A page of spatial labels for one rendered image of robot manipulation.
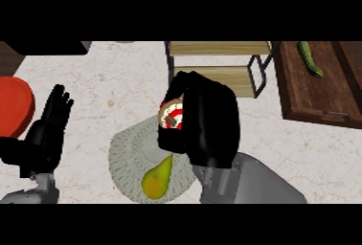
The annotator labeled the grey round placemat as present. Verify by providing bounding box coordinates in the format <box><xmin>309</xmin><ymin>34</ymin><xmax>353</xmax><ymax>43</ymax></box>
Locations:
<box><xmin>108</xmin><ymin>115</ymin><xmax>198</xmax><ymax>205</ymax></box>

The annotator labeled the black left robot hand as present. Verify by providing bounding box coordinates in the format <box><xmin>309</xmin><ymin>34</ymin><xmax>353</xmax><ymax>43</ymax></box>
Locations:
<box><xmin>0</xmin><ymin>83</ymin><xmax>75</xmax><ymax>179</ymax></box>

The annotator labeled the red and white cupcake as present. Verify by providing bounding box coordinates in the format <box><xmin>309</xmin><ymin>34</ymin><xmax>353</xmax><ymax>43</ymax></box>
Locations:
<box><xmin>158</xmin><ymin>97</ymin><xmax>184</xmax><ymax>131</ymax></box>

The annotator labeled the green cucumber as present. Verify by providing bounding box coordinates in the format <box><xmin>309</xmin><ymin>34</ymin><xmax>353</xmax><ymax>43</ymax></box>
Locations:
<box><xmin>295</xmin><ymin>41</ymin><xmax>325</xmax><ymax>78</ymax></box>

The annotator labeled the yellow-green pear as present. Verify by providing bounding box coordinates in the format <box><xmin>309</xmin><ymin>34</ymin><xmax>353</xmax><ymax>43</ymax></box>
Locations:
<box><xmin>142</xmin><ymin>154</ymin><xmax>174</xmax><ymax>201</ymax></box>

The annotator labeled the brown wooden tray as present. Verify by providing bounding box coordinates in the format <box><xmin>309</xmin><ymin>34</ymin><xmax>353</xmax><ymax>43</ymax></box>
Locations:
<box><xmin>273</xmin><ymin>41</ymin><xmax>362</xmax><ymax>130</ymax></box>

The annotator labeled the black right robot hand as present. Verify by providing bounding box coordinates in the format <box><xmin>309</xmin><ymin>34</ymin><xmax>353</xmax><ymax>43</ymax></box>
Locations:
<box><xmin>156</xmin><ymin>70</ymin><xmax>242</xmax><ymax>169</ymax></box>

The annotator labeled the red round plate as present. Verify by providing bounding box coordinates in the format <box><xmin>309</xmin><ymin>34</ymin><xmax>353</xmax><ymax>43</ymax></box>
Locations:
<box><xmin>0</xmin><ymin>76</ymin><xmax>37</xmax><ymax>139</ymax></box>

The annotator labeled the wooden tiered shelf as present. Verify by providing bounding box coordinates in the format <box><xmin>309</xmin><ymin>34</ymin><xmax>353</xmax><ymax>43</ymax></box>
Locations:
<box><xmin>164</xmin><ymin>41</ymin><xmax>282</xmax><ymax>100</ymax></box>

